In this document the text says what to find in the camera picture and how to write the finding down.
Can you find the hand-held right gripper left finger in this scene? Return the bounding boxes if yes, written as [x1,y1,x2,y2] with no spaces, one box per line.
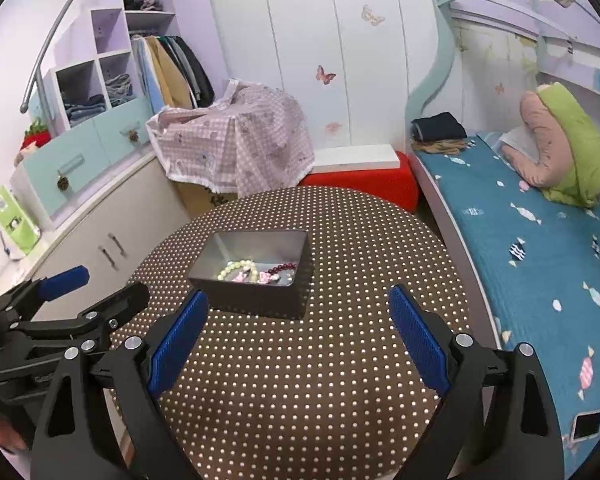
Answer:
[30,290,211,480]

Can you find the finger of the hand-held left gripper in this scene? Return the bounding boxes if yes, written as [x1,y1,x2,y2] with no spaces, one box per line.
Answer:
[0,265,92,328]
[11,281,152,356]

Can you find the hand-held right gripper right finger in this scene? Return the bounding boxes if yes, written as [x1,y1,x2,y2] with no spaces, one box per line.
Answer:
[387,284,566,480]

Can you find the cream bead bracelet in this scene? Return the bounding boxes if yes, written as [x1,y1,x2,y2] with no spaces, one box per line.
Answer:
[217,258,258,282]

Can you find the pink bead bracelet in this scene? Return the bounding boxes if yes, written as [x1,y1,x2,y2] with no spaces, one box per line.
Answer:
[230,270,276,286]

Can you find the grey metal tin box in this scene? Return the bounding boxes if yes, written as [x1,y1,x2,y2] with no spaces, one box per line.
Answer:
[187,230,315,320]

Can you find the dark red bead bracelet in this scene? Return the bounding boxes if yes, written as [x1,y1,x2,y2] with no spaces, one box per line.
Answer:
[260,262,298,281]

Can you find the green and white box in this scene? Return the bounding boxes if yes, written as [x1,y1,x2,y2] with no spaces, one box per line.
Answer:
[0,185,42,256]

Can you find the white cabinet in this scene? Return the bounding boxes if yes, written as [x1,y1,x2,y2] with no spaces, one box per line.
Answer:
[0,152,201,311]

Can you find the brown polka dot tablecloth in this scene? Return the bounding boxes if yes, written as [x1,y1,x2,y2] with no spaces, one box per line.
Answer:
[107,187,501,480]

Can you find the cardboard box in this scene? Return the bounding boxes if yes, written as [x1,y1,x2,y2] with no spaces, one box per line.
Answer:
[172,180,241,217]

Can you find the teal drawer cabinet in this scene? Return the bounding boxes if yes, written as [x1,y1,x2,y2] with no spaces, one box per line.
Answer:
[22,97,156,221]

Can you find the teal candy print bed sheet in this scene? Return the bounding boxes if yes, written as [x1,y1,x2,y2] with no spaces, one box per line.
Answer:
[412,132,600,480]

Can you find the red strawberry plush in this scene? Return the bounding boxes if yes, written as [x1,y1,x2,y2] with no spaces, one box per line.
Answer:
[20,119,56,151]

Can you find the red stool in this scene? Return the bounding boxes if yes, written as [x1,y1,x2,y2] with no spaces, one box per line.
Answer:
[297,152,420,213]

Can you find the folded jeans stack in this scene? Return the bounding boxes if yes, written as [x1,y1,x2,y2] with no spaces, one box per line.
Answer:
[105,74,133,108]
[65,94,107,123]

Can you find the grey metal handrail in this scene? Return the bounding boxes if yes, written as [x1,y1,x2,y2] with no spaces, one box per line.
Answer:
[20,0,111,113]

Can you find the black smartphone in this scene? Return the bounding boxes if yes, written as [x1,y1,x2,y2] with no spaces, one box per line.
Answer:
[570,409,600,443]

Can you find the folded tan clothes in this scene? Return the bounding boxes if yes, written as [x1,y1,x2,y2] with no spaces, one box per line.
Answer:
[412,137,476,156]

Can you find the folded dark clothes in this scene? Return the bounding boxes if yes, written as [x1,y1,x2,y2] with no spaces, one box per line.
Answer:
[411,112,468,142]

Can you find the pink checked cloth cover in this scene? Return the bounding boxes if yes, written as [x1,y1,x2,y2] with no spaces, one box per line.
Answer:
[146,79,317,196]

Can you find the white pillow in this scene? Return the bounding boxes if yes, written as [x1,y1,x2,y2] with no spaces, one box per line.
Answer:
[497,125,541,166]

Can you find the row of hanging clothes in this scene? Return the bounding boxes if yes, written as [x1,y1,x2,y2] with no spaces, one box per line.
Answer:
[130,34,216,113]

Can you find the pink pillow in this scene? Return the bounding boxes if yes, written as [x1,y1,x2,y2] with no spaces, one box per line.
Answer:
[519,91,581,188]

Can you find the pink and green pillows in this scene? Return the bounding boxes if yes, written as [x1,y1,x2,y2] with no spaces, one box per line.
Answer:
[536,82,600,208]

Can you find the purple shelf unit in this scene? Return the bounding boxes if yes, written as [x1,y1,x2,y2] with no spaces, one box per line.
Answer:
[50,0,228,131]

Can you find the white wardrobe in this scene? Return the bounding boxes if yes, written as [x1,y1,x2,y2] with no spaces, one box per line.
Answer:
[205,0,446,153]

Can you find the teal bunk bed frame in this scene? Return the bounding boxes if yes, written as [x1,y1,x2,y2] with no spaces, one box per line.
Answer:
[405,0,600,126]

